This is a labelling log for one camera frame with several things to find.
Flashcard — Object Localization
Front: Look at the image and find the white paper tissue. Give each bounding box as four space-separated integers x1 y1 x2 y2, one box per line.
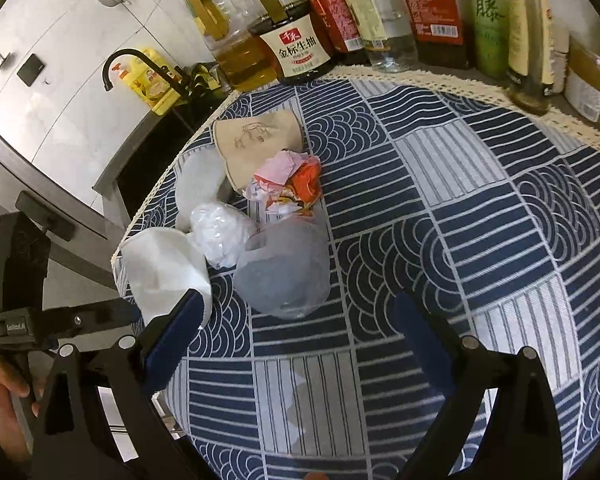
117 227 213 326

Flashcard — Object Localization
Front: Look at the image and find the black sink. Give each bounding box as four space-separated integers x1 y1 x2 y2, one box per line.
115 97 223 223

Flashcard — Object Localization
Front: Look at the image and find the blue patterned tablecloth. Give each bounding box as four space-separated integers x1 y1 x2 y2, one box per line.
110 67 600 480

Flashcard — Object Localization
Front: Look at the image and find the yellow dish soap box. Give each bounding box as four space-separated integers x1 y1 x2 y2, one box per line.
117 47 182 113

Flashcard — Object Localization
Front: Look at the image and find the beige paper cup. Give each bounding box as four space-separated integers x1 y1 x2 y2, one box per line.
212 112 305 191

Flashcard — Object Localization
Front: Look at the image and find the pink orange wrapper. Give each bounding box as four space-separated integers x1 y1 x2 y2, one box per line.
244 150 323 218

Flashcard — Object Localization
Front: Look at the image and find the clear bottle olive label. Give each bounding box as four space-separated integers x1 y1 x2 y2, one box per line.
505 0 557 115

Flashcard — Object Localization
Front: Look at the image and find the black faucet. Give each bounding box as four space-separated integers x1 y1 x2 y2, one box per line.
102 49 191 98

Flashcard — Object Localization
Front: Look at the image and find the green label bottle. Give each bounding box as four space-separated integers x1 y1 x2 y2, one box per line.
465 0 512 81

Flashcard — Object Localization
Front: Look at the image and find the dark bottle red label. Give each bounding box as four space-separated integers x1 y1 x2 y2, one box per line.
390 0 473 68

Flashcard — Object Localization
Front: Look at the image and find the dark soy sauce bottle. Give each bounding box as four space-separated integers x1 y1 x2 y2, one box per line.
237 0 338 86

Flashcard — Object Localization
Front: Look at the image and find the cooking oil jug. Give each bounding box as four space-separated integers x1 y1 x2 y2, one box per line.
180 0 278 92

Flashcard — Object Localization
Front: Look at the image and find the white plastic wrap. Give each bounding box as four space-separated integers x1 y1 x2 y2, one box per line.
189 201 258 270

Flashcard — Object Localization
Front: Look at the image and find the grey yellow dish cloth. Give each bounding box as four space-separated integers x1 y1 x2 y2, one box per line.
185 62 222 93

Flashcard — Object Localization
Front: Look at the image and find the clear bottle cream label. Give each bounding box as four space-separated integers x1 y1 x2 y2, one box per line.
335 0 418 73

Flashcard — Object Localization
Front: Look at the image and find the black wall socket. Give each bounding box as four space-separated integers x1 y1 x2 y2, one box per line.
16 52 47 87

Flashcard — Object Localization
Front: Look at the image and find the clear plastic bag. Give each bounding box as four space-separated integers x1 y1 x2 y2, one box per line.
232 220 333 321

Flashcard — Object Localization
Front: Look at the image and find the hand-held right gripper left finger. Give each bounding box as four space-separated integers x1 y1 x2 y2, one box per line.
30 287 206 480

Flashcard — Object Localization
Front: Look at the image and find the red label sauce bottle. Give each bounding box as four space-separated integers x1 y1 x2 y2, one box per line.
295 0 371 66

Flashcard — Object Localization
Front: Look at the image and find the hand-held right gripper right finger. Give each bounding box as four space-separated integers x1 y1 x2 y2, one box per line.
392 291 566 480

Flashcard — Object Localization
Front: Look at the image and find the person's left hand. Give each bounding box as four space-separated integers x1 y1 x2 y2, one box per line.
0 357 32 461

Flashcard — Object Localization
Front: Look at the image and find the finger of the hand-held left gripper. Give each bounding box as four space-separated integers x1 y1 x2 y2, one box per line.
47 299 143 347

